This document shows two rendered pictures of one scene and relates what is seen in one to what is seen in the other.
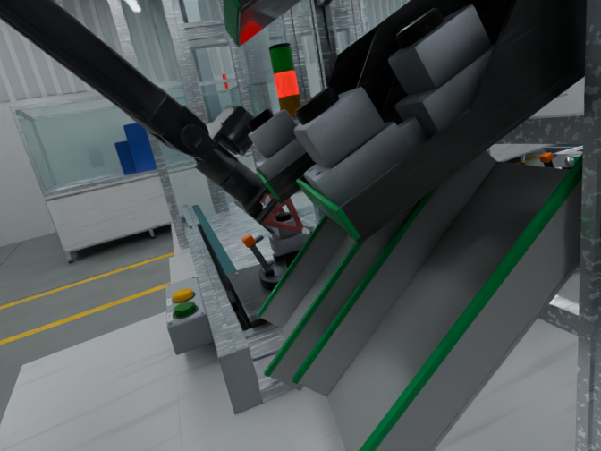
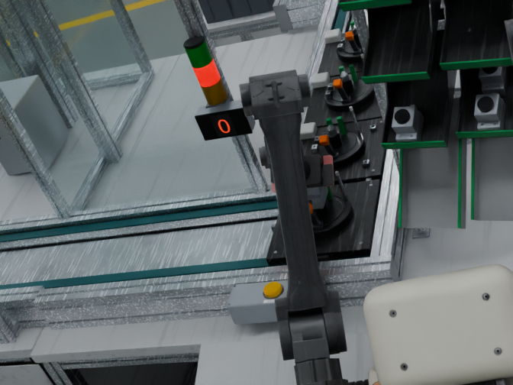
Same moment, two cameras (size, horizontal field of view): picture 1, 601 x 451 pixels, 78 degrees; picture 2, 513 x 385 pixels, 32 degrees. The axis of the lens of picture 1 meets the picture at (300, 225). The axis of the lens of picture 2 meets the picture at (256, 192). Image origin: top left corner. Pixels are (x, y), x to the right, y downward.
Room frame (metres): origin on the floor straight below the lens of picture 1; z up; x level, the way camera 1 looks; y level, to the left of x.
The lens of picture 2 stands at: (-0.35, 1.31, 2.24)
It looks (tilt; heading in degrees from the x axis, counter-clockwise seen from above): 35 degrees down; 313
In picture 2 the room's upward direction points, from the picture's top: 23 degrees counter-clockwise
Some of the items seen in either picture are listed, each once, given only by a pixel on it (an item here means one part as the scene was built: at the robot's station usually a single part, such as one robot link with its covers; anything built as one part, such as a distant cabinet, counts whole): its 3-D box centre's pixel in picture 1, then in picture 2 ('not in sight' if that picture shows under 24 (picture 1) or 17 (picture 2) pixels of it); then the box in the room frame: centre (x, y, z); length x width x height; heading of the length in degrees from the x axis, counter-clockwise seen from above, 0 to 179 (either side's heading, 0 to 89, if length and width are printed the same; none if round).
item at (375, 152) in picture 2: not in sight; (333, 137); (0.75, -0.22, 1.01); 0.24 x 0.24 x 0.13; 17
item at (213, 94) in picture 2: (291, 107); (214, 90); (0.89, -0.03, 1.28); 0.05 x 0.05 x 0.05
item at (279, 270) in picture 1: (294, 270); (322, 215); (0.68, 0.03, 0.98); 0.14 x 0.14 x 0.02
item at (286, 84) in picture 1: (286, 84); (206, 72); (0.89, -0.03, 1.33); 0.05 x 0.05 x 0.05
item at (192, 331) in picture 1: (187, 310); (277, 300); (0.69, 0.26, 0.93); 0.21 x 0.07 x 0.06; 17
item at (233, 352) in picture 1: (208, 277); (208, 292); (0.89, 0.25, 0.91); 0.89 x 0.06 x 0.11; 17
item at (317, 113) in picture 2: not in sight; (346, 83); (0.83, -0.45, 1.01); 0.24 x 0.24 x 0.13; 17
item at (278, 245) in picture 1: (292, 230); (314, 186); (0.68, 0.02, 1.06); 0.08 x 0.04 x 0.07; 105
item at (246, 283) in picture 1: (296, 279); (324, 221); (0.68, 0.03, 0.96); 0.24 x 0.24 x 0.02; 17
